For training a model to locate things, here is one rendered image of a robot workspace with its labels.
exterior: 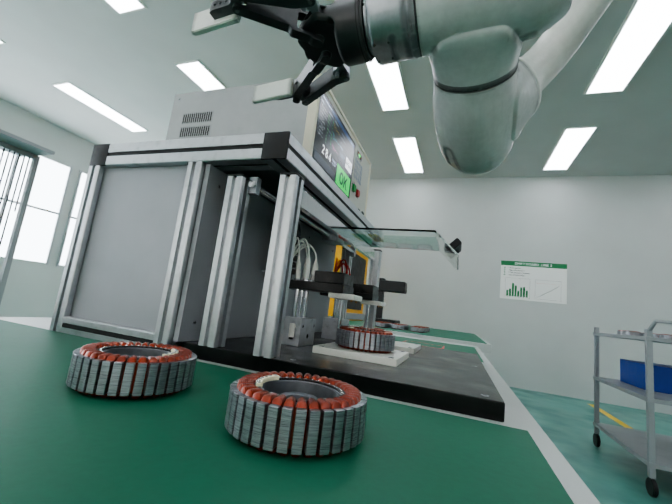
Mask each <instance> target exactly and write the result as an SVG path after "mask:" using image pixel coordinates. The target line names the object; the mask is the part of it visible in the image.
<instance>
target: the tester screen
mask: <svg viewBox="0 0 672 504"><path fill-rule="evenodd" d="M322 142H323V144H324V145H325V146H326V147H327V149H328V150H329V151H330V153H331V154H332V159H331V164H330V163H329V162H328V161H327V159H326V158H325V157H324V156H323V155H322V153H321V149H322ZM354 147H355V146H354V144H353V142H352V141H351V139H350V137H349V136H348V134H347V132H346V131H345V129H344V127H343V125H342V124H341V122H340V120H339V119H338V117H337V115H336V114H335V112H334V110H333V109H332V107H331V105H330V103H329V102H328V100H327V98H326V97H325V95H324V94H323V95H322V96H321V101H320V108H319V115H318V122H317V129H316V137H315V144H314V151H313V159H314V160H315V161H316V162H317V163H318V164H319V166H320V167H321V168H322V169H323V170H324V171H325V172H326V173H327V175H328V176H329V177H330V178H331V179H332V180H333V181H334V182H335V180H336V172H337V164H339V165H340V166H341V168H342V169H343V170H344V172H345V173H346V174H347V176H348V177H349V178H350V180H351V175H350V173H349V172H348V171H347V169H346V168H345V167H344V165H343V164H342V162H341V161H340V160H339V150H340V148H341V149H342V150H343V152H344V153H345V155H346V156H347V158H348V159H349V161H350V162H351V164H353V155H354ZM315 150H316V151H317V152H318V153H319V154H320V156H321V157H322V158H323V159H324V160H325V162H326V163H327V164H328V165H329V167H330V168H331V169H332V170H333V171H334V173H335V175H334V179H333V178H332V177H331V175H330V174H329V173H328V172H327V171H326V170H325V168H324V167H323V166H322V165H321V164H320V163H319V162H318V160H317V159H316V158H315V157H314V153H315Z"/></svg>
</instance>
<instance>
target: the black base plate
mask: <svg viewBox="0 0 672 504"><path fill-rule="evenodd" d="M321 334H322V332H315V333H314V341H313V345H307V346H300V347H295V346H290V345H284V344H281V349H280V356H279V357H274V358H271V359H269V358H264V357H263V356H259V357H258V356H253V349H254V342H255V336H254V337H240V338H226V342H225V347H216V348H211V347H207V346H201V345H198V342H199V340H197V341H184V342H182V347H184V348H187V349H189V350H191V351H192V352H193V353H195V354H196V355H197V359H200V360H205V361H210V362H215V363H219V364H224V365H229V366H234V367H239V368H244V369H248V370H253V371H258V372H265V371H268V372H272V371H276V372H278V373H279V372H280V371H284V372H285V373H288V372H293V373H294V374H296V373H298V372H301V373H302V374H303V378H304V375H305V374H306V373H309V374H311V376H313V375H319V376H320V377H322V376H326V377H327V378H334V379H335V380H341V381H342V382H347V383H348V384H351V385H353V386H354V387H356V388H357V389H358V390H360V392H362V393H364V394H369V395H373V396H378V397H383V398H388V399H393V400H397V401H402V402H407V403H412V404H417V405H421V406H426V407H431V408H436V409H441V410H445V411H450V412H455V413H460V414H465V415H469V416H474V417H479V418H484V419H489V420H494V421H498V422H504V419H505V402H504V401H503V399H502V397H501V395H500V394H499V392H498V390H497V388H496V387H495V385H494V383H493V381H492V380H491V378H490V376H489V374H488V373H487V371H486V369H485V368H484V366H483V364H482V362H481V361H480V359H479V357H478V355H477V354H473V353H466V352H460V351H453V350H446V349H439V348H433V347H426V346H421V349H420V350H419V351H418V352H416V353H415V354H410V353H409V358H408V359H406V360H405V361H404V362H402V363H401V364H400V365H398V366H397V367H393V366H387V365H382V364H376V363H370V362H364V361H359V360H353V359H347V358H342V357H336V356H330V355H324V354H319V353H313V352H312V349H313V346H314V345H320V344H326V343H332V342H335V340H332V339H325V338H321Z"/></svg>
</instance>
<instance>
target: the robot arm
mask: <svg viewBox="0 0 672 504"><path fill-rule="evenodd" d="M612 1H613V0H335V1H334V2H333V3H332V4H330V5H321V4H319V1H318V0H215V1H213V2H212V3H211V7H210V9H207V10H204V11H201V12H198V13H195V14H194V19H193V24H192V29H191V33H192V34H193V35H194V36H198V35H202V34H205V33H208V32H211V31H215V30H218V29H221V28H224V27H227V26H231V25H234V24H237V23H240V19H241V17H244V18H247V19H250V20H253V21H256V22H259V23H262V24H265V25H267V26H270V27H273V28H276V29H279V30H282V31H285V32H287V33H288V34H289V36H290V37H292V38H295V39H298V43H299V45H300V46H301V47H302V48H303V50H304V51H305V55H306V57H307V59H308V60H309V61H308V63H307V64H306V66H305V67H304V69H303V70H302V72H301V73H300V75H299V76H298V78H297V79H296V81H295V83H294V80H293V78H288V79H284V80H280V81H275V82H271V83H267V84H262V85H258V86H254V92H253V99H252V102H253V103H254V104H258V103H262V102H267V101H272V100H285V99H289V98H293V102H294V103H296V104H298V103H300V100H301V101H302V104H303V105H304V106H307V105H309V104H311V103H312V102H313V101H315V100H316V99H318V98H319V97H321V96H322V95H323V94H325V93H326V92H328V91H329V90H331V89H332V88H333V87H335V86H336V85H338V84H341V83H345V82H348V81H349V80H350V67H351V66H355V65H360V64H364V63H368V62H372V61H373V59H374V58H375V59H376V61H377V63H378V64H379V65H387V64H392V63H396V62H401V61H406V60H410V59H413V60H414V59H418V58H419V57H425V56H429V59H430V63H431V66H432V71H433V78H434V93H433V112H434V122H435V128H436V134H437V139H438V142H439V146H440V149H441V152H442V154H443V156H444V158H445V160H446V161H447V163H448V164H450V165H451V166H453V167H454V168H455V169H456V170H458V171H459V172H461V173H463V174H467V175H481V174H484V173H488V172H490V171H493V170H494V169H496V168H497V167H498V166H499V165H500V164H501V163H502V162H503V161H504V159H505V158H506V157H507V155H508V154H509V152H510V150H511V148H512V145H513V141H514V140H516V139H517V138H518V136H519V134H520V132H521V131H522V129H523V127H524V126H525V125H526V123H527V122H528V120H529V119H530V118H531V116H533V115H534V114H535V112H536V111H537V109H538V107H539V105H540V101H541V91H542V90H543V89H544V88H545V87H546V86H547V85H548V84H549V83H550V82H551V81H552V80H553V79H554V78H555V77H556V76H557V74H558V73H559V72H560V71H561V70H562V69H563V68H564V66H565V65H566V64H567V63H568V61H569V60H570V59H571V58H572V56H573V55H574V54H575V52H576V51H577V50H578V48H579V47H580V46H581V44H582V43H583V41H584V40H585V39H586V37H587V36H588V34H589V33H590V32H591V30H592V29H593V27H594V26H595V25H596V23H597V22H598V21H599V19H600V18H601V16H602V15H603V14H604V12H605V11H606V9H607V8H608V7H609V5H610V4H611V2H612ZM244 4H247V5H244ZM306 10H309V12H308V11H306ZM298 20H300V21H302V22H301V24H300V26H299V28H298V26H297V22H298ZM541 34H542V35H541ZM540 35H541V37H540V38H539V39H538V41H537V42H536V43H535V44H534V45H533V47H532V48H531V49H530V50H529V51H528V52H526V53H525V54H524V55H523V56H521V57H519V56H520V52H521V49H522V44H523V41H526V40H530V39H533V38H536V37H538V36H540ZM326 65H328V66H332V67H331V68H330V69H329V70H327V71H326V72H325V73H323V74H322V75H321V76H319V77H318V78H317V79H316V80H314V79H315V77H316V76H317V75H319V74H320V73H321V72H322V70H323V69H324V67H325V66H326ZM313 80H314V81H313ZM312 81H313V82H312Z"/></svg>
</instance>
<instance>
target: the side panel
mask: <svg viewBox="0 0 672 504"><path fill-rule="evenodd" d="M205 168H206V164H205V163H204V162H202V161H197V162H196V163H194V162H188V165H179V166H151V167H123V168H104V167H102V166H99V165H96V166H89V170H88V174H87V178H86V182H85V186H84V190H83V194H82V198H81V202H80V206H79V210H78V214H77V219H76V223H75V227H74V231H73V235H72V239H71V243H70V247H69V251H68V255H67V259H66V263H65V267H64V271H63V275H62V279H61V284H60V288H59V292H58V296H57V300H56V304H55V308H54V312H53V316H52V320H51V324H50V328H49V330H52V331H57V332H62V333H66V334H71V335H76V336H81V337H85V338H90V339H95V340H100V341H104V342H112V341H116V342H120V341H124V342H128V341H132V342H133V343H135V342H137V341H139V342H141V346H142V344H143V343H144V342H148V343H149V344H151V343H157V344H160V343H163V344H164V345H165V344H170V345H176V346H180V342H181V341H180V342H177V341H173V337H174V332H175V326H176V321H177V316H178V311H179V305H180V300H181V295H182V290H183V284H184V279H185V274H186V268H187V263H188V258H189V253H190V247H191V242H192V237H193V232H194V226H195V221H196V216H197V211H198V205H199V200H200V195H201V189H202V184H203V179H204V174H205Z"/></svg>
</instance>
